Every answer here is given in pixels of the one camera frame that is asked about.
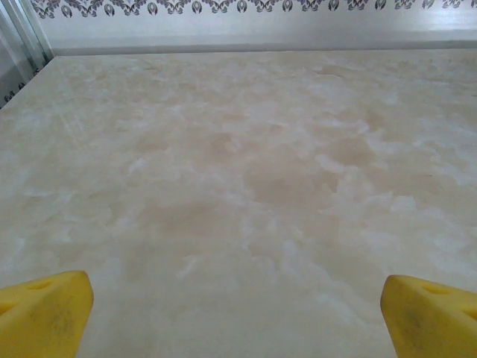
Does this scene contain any aluminium corner post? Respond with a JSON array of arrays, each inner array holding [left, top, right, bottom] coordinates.
[[0, 0, 55, 66]]

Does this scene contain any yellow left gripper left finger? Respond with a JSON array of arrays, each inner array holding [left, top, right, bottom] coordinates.
[[0, 271, 94, 358]]

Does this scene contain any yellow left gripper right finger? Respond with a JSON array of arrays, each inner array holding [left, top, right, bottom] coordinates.
[[380, 274, 477, 358]]

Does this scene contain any aluminium table edge rail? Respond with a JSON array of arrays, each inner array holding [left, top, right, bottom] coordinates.
[[48, 35, 477, 59]]

